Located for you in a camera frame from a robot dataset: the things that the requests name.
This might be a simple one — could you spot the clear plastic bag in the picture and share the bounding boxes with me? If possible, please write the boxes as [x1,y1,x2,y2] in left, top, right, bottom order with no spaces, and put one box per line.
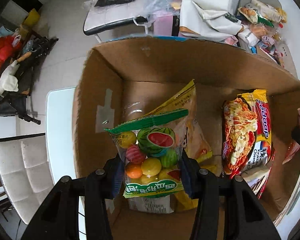
[140,0,183,23]

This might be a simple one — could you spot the white goose plush toy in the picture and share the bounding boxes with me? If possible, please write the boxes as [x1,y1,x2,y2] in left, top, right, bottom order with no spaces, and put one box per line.
[0,60,20,114]

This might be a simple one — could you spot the white padded chair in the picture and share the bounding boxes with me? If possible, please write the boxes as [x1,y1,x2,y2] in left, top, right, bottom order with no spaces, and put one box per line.
[83,0,150,37]
[0,133,55,225]

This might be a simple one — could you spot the large yellow chip packet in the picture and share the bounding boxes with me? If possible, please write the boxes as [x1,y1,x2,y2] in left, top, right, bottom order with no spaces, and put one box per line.
[142,79,213,165]

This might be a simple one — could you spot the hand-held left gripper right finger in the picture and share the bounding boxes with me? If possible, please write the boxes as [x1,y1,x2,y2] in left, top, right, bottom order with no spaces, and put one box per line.
[177,150,282,240]

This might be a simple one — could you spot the white snack packet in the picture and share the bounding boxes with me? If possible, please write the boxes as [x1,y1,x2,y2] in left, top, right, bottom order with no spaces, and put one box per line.
[128,195,174,214]

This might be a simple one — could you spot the small yellow snack packet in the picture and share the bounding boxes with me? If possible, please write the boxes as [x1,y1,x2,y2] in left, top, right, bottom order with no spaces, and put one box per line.
[175,164,219,212]

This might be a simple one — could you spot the red yellow instant noodle packet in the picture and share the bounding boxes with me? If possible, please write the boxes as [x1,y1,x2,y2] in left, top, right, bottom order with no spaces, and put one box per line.
[222,89,276,200]

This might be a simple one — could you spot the red plastic bag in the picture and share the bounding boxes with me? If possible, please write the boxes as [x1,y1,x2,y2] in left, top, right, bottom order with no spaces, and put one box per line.
[0,35,23,97]

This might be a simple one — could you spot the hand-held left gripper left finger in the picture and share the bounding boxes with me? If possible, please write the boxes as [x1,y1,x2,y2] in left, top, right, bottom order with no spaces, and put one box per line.
[21,152,127,240]

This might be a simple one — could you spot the cardboard box blue print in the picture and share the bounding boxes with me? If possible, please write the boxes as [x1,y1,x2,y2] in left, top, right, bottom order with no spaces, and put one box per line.
[72,36,300,240]

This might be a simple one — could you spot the yellow bag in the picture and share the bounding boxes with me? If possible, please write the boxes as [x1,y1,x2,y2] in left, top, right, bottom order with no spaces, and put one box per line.
[22,8,40,27]

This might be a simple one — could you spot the red snack packet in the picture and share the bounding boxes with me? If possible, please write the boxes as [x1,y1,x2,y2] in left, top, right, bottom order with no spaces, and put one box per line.
[282,107,300,165]

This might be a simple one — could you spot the pink box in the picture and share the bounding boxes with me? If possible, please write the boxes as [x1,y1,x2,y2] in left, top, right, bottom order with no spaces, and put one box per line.
[152,12,180,37]

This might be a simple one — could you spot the white wafer stick packet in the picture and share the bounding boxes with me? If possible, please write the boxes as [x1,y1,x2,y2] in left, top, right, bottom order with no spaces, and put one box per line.
[241,165,270,195]

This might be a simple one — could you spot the green fruit gum packet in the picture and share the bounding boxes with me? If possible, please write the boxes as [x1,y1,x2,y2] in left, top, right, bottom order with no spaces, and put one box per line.
[104,109,189,199]

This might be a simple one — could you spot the black folding rack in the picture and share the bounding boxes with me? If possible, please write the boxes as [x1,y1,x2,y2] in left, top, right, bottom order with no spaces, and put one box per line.
[0,30,59,125]

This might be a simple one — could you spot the white canvas tote bag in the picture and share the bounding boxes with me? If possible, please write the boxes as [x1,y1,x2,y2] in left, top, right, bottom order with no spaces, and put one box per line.
[179,0,243,42]

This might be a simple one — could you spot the pile of snack packets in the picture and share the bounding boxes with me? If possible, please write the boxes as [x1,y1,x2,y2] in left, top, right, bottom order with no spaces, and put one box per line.
[237,0,292,67]

